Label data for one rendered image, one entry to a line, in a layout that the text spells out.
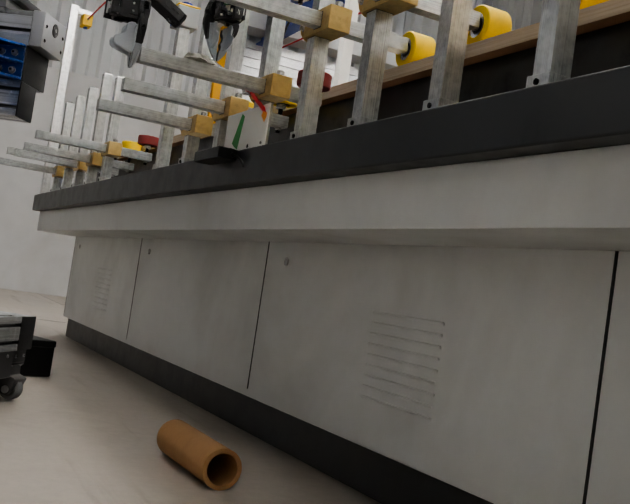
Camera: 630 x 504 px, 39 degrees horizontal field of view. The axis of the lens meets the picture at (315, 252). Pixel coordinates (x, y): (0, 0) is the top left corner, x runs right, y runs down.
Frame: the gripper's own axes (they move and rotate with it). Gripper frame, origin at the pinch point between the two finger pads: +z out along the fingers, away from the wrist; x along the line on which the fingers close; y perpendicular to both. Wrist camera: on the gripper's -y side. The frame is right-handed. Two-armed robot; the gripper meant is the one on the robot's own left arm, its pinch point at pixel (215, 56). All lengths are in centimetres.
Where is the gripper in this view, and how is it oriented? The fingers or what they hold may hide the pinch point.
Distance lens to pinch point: 227.3
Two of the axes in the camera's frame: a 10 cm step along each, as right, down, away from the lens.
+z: -1.5, 9.9, -0.5
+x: 8.8, 1.5, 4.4
